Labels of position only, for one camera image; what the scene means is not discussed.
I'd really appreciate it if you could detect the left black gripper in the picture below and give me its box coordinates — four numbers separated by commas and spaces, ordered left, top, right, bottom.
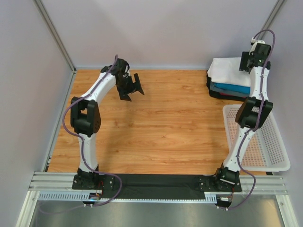
116, 74, 144, 102

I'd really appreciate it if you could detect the white t-shirt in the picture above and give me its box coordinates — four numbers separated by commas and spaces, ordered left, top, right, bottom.
207, 57, 250, 87

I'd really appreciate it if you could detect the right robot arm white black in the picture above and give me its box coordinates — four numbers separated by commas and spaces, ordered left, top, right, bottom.
213, 41, 273, 191

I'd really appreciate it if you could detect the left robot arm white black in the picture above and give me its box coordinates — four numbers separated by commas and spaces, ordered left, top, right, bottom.
70, 57, 144, 174

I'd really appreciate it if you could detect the folded red t-shirt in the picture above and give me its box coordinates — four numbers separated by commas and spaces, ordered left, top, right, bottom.
219, 93, 233, 97

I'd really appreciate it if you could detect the folded black t-shirt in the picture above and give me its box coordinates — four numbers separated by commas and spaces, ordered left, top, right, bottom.
206, 72, 246, 102

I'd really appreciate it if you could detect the white plastic perforated basket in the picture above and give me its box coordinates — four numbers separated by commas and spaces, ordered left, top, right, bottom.
223, 105, 291, 172

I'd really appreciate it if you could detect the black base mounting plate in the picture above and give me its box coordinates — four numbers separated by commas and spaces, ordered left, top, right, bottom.
72, 173, 242, 199

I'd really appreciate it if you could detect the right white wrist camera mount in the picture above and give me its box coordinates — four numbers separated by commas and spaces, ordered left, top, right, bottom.
249, 39, 266, 55

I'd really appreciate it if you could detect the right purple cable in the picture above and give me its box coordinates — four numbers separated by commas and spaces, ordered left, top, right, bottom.
216, 29, 277, 211

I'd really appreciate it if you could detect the purple cable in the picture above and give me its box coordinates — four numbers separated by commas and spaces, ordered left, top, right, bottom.
37, 54, 123, 216
216, 29, 277, 211

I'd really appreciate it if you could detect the right aluminium corner post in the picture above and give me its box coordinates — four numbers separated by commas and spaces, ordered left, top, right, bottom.
261, 0, 287, 30

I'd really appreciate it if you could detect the aluminium corner post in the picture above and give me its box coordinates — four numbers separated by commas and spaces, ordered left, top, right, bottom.
33, 0, 77, 71
261, 0, 287, 30

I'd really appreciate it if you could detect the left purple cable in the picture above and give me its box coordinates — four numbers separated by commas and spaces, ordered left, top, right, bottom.
37, 54, 123, 216

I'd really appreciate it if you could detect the left aluminium corner post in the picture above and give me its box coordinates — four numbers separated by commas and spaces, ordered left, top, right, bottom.
33, 0, 77, 71

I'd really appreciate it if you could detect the aluminium frame rail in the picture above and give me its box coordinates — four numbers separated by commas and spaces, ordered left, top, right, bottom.
28, 172, 288, 195

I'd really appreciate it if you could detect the grey slotted cable duct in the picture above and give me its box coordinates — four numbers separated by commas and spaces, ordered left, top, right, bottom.
37, 191, 217, 204

